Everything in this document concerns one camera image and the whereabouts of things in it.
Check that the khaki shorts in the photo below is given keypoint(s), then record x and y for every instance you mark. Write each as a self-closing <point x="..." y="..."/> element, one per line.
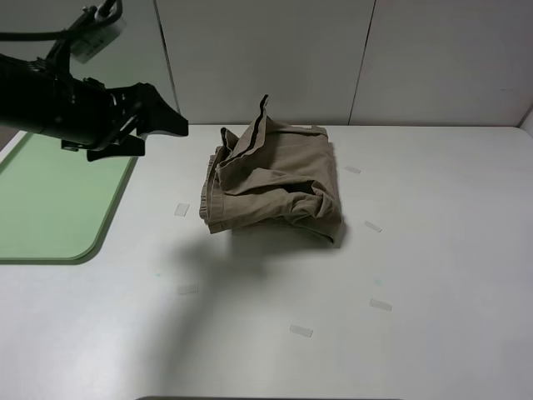
<point x="274" y="173"/>

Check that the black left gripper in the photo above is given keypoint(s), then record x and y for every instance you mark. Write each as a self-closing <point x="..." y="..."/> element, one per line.
<point x="101" y="120"/>

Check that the clear tape strip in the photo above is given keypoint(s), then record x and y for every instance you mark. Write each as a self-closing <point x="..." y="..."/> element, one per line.
<point x="302" y="331"/>
<point x="187" y="289"/>
<point x="372" y="226"/>
<point x="353" y="170"/>
<point x="181" y="210"/>
<point x="385" y="306"/>

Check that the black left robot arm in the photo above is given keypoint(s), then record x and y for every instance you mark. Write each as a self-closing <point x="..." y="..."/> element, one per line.
<point x="39" y="98"/>

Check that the green plastic tray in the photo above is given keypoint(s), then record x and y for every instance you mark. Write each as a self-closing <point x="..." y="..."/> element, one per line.
<point x="55" y="205"/>

